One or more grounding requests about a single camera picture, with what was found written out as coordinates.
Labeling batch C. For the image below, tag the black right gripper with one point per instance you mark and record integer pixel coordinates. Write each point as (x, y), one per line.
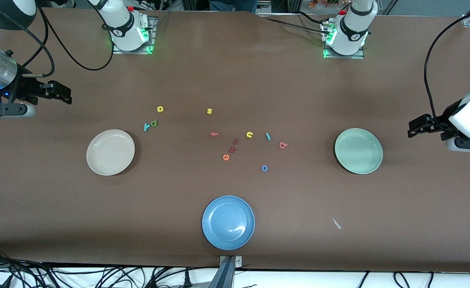
(24, 88)

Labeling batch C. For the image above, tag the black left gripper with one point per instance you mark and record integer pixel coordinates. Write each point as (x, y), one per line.
(446, 116)

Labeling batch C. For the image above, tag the teal foam letter y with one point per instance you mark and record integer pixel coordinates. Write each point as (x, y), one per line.
(146, 127)

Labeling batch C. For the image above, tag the pink foam letter b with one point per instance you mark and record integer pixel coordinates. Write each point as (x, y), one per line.
(281, 143)

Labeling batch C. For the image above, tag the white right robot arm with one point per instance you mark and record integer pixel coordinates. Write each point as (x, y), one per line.
(125, 30)

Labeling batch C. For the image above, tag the pale green round plate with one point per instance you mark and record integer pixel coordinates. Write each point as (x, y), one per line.
(359, 158)

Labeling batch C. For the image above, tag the beige round plate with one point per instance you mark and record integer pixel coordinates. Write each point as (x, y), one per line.
(107, 160)

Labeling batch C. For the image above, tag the small white paper scrap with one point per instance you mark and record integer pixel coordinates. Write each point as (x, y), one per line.
(336, 223)

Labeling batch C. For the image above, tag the orange floral object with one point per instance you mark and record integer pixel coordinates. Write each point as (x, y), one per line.
(323, 4)

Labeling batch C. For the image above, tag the brown paper table cover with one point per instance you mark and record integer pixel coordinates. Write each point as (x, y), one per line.
(235, 80)

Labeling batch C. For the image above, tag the person in blue jeans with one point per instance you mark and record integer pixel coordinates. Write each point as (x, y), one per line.
(233, 4)

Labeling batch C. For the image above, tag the blue round plate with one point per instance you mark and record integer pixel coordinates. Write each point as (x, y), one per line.
(227, 224)

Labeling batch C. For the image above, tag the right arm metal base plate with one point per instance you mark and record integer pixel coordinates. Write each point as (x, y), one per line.
(131, 52)

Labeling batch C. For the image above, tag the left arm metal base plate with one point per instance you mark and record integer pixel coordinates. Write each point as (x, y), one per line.
(343, 56)

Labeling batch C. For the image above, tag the grey metal camera bracket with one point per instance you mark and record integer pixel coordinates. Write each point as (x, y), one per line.
(228, 272)

